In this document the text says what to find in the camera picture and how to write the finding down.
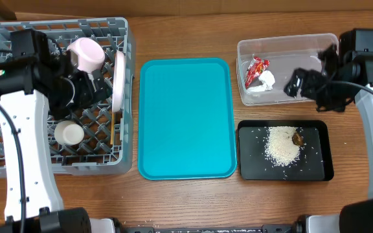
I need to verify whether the small white plate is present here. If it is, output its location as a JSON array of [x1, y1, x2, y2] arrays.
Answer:
[[67, 38, 105, 73]]

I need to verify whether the clear plastic bin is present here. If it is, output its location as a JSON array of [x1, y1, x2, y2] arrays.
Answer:
[[236, 33, 338, 106]]

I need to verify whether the white napkin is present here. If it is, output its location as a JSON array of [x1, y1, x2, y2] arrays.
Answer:
[[247, 71, 275, 93]]

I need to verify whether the brown food scrap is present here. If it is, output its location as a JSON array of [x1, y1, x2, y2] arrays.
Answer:
[[291, 131, 304, 146]]

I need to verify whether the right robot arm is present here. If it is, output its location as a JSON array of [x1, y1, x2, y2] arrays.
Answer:
[[284, 44, 373, 232]]

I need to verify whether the white cup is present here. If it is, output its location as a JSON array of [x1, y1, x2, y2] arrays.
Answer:
[[54, 120, 84, 146]]

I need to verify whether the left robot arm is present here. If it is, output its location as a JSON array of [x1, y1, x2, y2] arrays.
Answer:
[[0, 47, 109, 232]]

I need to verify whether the teal serving tray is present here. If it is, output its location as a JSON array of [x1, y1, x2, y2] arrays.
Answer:
[[138, 58, 237, 181]]

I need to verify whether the red snack wrapper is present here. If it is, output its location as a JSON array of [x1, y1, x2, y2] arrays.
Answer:
[[245, 56, 270, 89]]

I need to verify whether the grey dish rack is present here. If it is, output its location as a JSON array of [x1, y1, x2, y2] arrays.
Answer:
[[0, 17, 136, 175]]

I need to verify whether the large white plate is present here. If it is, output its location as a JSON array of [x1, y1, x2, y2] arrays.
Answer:
[[111, 51, 126, 113]]

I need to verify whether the black tray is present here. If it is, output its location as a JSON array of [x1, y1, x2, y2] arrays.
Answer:
[[237, 120, 334, 181]]

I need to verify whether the pile of rice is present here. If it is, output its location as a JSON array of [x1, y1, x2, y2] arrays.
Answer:
[[265, 126, 300, 167]]

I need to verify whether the wooden chopstick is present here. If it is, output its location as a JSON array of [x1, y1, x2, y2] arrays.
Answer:
[[110, 112, 115, 146]]

